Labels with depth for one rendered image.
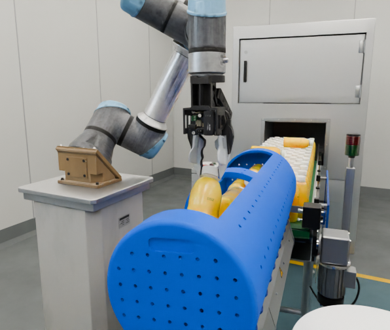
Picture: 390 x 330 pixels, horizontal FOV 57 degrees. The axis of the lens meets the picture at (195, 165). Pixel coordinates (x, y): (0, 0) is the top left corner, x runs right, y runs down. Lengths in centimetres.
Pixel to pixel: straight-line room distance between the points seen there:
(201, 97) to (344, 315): 49
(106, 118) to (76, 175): 21
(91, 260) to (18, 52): 310
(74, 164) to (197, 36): 66
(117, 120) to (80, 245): 43
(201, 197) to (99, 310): 63
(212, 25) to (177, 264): 44
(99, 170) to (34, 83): 300
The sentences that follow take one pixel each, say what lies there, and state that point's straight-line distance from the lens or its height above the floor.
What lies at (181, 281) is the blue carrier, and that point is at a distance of 65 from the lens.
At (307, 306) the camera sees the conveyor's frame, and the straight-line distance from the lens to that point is 209.
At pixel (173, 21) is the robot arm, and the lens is 82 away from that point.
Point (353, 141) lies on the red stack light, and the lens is 180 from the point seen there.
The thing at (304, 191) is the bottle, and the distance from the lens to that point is 164.
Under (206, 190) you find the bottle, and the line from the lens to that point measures 74.
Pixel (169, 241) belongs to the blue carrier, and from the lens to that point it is 63.
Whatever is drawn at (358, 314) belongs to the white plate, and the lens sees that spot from 79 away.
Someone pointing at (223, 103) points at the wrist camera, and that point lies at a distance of 78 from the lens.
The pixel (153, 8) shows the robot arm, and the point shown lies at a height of 162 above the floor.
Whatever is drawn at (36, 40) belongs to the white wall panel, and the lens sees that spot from 419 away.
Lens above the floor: 144
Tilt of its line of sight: 11 degrees down
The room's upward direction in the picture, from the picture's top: straight up
